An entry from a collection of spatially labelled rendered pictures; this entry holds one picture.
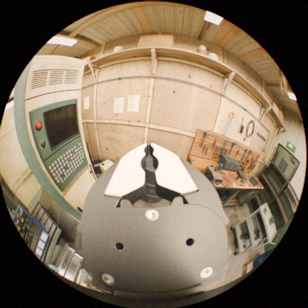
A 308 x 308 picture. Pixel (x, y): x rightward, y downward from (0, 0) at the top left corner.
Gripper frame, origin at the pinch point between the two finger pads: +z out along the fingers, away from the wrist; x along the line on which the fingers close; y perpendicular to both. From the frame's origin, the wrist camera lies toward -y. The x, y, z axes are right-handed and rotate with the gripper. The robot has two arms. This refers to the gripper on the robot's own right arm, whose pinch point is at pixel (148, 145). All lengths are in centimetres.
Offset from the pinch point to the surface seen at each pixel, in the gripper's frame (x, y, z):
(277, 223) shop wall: 321, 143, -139
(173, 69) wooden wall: 42, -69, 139
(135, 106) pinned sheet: -20, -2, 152
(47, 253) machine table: -92, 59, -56
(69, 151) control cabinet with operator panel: -68, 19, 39
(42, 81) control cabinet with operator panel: -67, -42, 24
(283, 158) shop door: 370, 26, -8
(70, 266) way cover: -76, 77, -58
